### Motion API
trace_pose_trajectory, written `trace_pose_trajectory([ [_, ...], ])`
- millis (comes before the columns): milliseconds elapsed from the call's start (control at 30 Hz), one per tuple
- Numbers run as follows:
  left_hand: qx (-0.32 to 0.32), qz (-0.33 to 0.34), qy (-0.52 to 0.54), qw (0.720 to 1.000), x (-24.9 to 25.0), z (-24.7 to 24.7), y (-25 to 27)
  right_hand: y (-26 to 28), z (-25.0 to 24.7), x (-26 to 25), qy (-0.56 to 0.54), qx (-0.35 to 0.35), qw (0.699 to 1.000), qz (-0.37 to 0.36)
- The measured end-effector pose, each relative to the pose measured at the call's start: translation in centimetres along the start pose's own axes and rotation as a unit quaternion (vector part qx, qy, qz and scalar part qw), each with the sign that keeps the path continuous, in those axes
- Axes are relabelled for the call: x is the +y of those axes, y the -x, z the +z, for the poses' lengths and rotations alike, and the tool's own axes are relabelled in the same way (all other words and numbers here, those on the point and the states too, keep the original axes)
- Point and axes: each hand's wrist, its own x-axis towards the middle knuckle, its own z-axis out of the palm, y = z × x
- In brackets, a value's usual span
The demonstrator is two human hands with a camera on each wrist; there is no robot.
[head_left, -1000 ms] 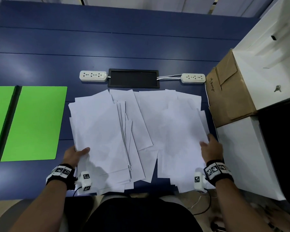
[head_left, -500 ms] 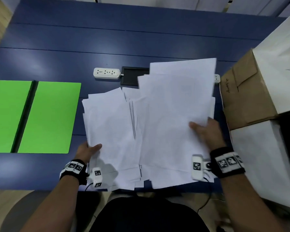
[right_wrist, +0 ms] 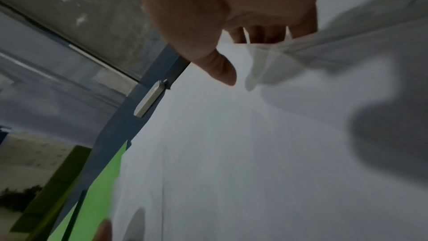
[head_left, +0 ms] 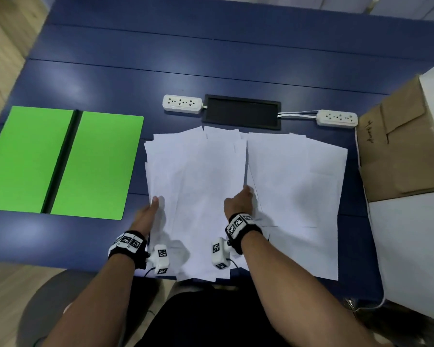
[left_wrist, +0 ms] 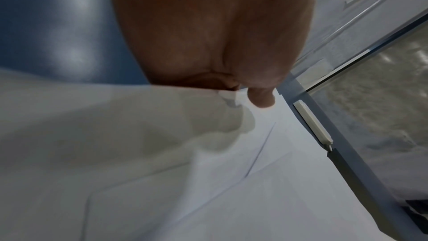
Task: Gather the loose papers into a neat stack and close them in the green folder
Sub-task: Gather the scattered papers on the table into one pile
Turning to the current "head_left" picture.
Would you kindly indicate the person's left hand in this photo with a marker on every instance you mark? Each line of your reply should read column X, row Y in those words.
column 146, row 218

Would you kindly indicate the black marker wristband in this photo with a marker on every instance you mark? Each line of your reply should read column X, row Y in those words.
column 243, row 231
column 128, row 247

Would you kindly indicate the pile of white papers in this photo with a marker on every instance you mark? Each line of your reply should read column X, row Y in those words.
column 293, row 177

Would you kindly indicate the white power strip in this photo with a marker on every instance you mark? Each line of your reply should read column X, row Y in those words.
column 337, row 118
column 182, row 104

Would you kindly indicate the brown cardboard box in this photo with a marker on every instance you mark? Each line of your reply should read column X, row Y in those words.
column 401, row 155

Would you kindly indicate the green folder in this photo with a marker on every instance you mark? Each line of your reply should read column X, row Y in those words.
column 25, row 158

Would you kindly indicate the person's right forearm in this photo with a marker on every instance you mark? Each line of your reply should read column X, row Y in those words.
column 293, row 296

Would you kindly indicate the person's right hand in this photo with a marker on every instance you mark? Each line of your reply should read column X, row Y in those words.
column 238, row 204

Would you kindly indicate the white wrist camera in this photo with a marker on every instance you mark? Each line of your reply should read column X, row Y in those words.
column 161, row 258
column 220, row 252

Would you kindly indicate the person's black clothing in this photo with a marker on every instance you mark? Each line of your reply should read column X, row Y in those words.
column 209, row 318

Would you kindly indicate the grey round stool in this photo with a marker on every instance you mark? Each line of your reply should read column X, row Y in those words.
column 39, row 307

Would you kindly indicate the person's left forearm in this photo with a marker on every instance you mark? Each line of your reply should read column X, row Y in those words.
column 94, row 303

